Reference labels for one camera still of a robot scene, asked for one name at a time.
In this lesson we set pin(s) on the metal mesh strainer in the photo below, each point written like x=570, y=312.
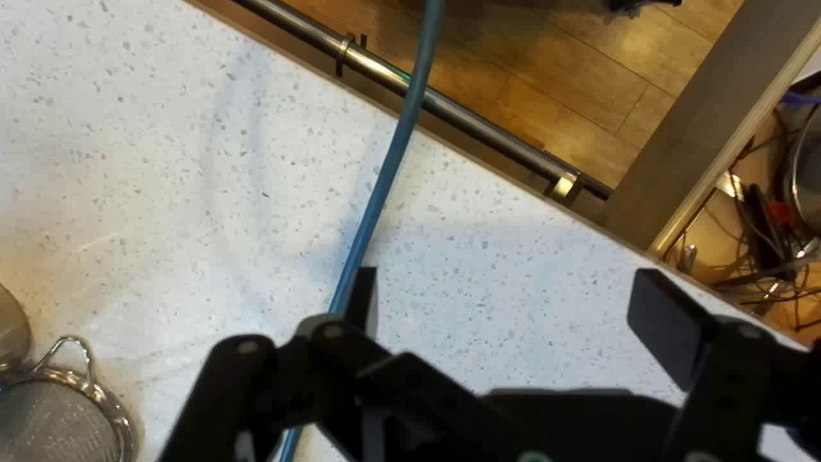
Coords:
x=60, y=420

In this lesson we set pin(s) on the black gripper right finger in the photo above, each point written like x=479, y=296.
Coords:
x=671, y=322

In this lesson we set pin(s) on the wooden kitchen drawer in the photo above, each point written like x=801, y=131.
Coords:
x=700, y=112

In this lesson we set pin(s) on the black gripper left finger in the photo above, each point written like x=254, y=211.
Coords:
x=362, y=299

